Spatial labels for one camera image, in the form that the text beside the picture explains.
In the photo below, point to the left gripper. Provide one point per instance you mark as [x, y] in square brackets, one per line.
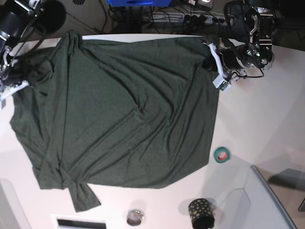
[230, 60]

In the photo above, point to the green tape roll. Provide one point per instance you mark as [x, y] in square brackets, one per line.
[221, 155]

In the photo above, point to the dark green t-shirt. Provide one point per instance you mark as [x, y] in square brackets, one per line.
[137, 115]

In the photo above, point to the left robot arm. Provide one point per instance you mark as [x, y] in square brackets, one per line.
[255, 32]

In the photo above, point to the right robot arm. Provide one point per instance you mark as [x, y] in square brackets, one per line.
[17, 17]

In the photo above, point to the blue plastic box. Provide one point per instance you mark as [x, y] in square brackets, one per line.
[144, 3]

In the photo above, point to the black gold-dotted cup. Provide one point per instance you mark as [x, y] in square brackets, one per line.
[201, 214]

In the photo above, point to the silver tape roll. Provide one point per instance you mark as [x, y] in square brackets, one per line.
[135, 217]

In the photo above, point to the round black stand base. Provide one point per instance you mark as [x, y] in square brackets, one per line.
[51, 18]

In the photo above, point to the white slotted tray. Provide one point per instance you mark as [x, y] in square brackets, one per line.
[77, 222]

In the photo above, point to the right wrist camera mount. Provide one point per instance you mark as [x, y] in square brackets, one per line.
[6, 91]

